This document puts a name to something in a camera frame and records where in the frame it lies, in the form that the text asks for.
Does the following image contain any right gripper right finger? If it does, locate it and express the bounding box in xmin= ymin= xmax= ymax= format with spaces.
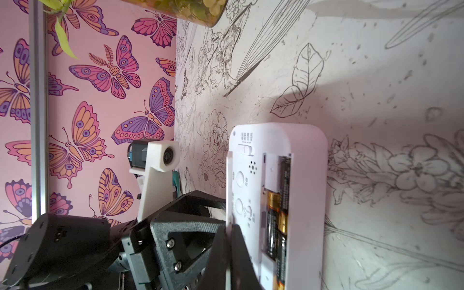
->
xmin=230 ymin=224 xmax=262 ymax=290

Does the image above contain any black gold AAA battery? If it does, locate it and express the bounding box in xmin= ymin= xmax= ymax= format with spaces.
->
xmin=280 ymin=157 xmax=291 ymax=214
xmin=266 ymin=190 xmax=280 ymax=259
xmin=276 ymin=212 xmax=287 ymax=290

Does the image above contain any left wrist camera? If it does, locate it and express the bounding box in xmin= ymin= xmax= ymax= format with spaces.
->
xmin=129 ymin=140 xmax=180 ymax=222

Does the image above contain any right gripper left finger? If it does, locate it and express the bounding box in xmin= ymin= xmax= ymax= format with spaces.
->
xmin=206 ymin=226 xmax=230 ymax=290

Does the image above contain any green plant in glass vase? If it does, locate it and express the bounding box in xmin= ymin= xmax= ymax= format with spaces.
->
xmin=42 ymin=1 xmax=227 ymax=59

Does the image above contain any white digital alarm clock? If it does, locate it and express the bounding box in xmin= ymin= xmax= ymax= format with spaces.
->
xmin=226 ymin=123 xmax=327 ymax=290

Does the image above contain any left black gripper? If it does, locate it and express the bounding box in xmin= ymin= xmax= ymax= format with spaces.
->
xmin=119 ymin=190 xmax=226 ymax=290

